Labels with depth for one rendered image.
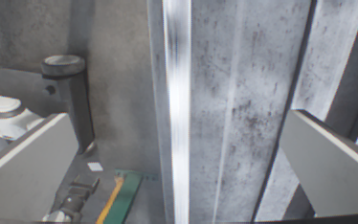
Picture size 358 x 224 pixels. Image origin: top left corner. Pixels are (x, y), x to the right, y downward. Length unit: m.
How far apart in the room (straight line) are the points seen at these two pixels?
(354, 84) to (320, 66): 0.05
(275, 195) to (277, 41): 0.18
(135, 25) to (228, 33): 0.83
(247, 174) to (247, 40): 0.16
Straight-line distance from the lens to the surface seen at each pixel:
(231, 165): 0.25
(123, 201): 1.33
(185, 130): 0.17
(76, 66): 1.04
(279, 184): 0.26
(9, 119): 1.18
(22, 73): 1.23
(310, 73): 0.19
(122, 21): 1.02
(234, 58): 0.19
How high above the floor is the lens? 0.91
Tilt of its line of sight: 59 degrees down
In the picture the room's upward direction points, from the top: 160 degrees counter-clockwise
